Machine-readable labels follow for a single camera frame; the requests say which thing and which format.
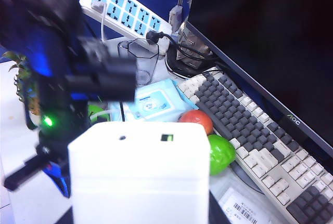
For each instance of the black computer monitor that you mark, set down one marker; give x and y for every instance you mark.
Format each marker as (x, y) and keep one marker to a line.
(260, 26)

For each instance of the orange-red round fruit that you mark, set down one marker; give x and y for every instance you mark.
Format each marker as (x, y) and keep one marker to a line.
(197, 120)

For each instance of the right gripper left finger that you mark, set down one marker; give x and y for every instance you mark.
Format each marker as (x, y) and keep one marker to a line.
(68, 217)

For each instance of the black cylindrical wrist module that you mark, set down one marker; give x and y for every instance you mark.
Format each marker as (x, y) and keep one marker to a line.
(112, 81)

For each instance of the white and grey keyboard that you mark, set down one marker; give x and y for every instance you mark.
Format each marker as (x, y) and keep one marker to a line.
(260, 130)

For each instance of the white power strip blue sockets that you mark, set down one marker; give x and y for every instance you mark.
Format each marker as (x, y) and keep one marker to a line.
(130, 13)

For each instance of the small grey wall charger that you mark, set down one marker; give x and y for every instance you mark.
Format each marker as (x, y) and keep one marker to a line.
(97, 5)

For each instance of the document in clear sleeve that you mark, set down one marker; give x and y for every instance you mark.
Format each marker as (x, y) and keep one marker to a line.
(239, 205)

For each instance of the green apple without stem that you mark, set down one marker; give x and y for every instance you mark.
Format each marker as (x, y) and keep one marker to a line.
(221, 153)

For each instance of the faceted clear plastic cup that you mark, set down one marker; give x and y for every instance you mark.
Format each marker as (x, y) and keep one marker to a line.
(140, 63)

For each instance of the white charging base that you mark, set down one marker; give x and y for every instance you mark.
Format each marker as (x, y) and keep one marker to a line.
(140, 177)

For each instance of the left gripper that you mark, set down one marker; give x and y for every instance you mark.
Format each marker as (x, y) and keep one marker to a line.
(52, 135)

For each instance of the light blue wet wipes pack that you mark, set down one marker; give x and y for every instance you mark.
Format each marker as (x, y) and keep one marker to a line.
(156, 102)

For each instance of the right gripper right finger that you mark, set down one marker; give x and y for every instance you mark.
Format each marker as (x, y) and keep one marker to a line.
(214, 213)

